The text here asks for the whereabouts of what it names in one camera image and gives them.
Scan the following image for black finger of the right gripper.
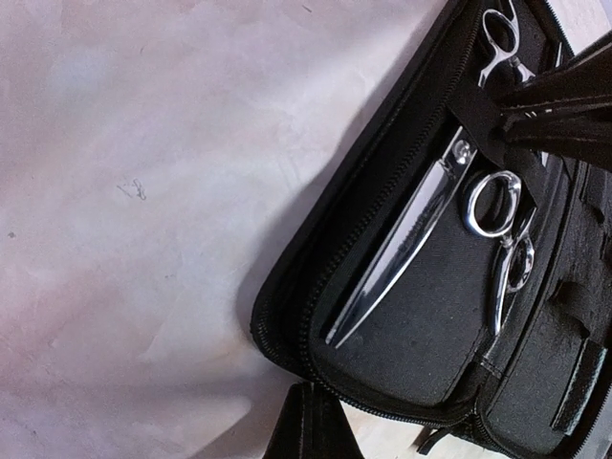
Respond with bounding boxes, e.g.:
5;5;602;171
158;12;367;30
497;33;611;113

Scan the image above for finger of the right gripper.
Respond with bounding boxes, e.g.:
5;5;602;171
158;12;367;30
501;107;611;165

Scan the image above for silver scissors black blades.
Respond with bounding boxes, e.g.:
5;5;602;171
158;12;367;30
325;1;534;348

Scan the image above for black tool pouch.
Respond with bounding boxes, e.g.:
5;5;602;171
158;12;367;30
251;1;611;458

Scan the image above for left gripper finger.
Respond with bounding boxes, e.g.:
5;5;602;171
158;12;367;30
267;382;363;459

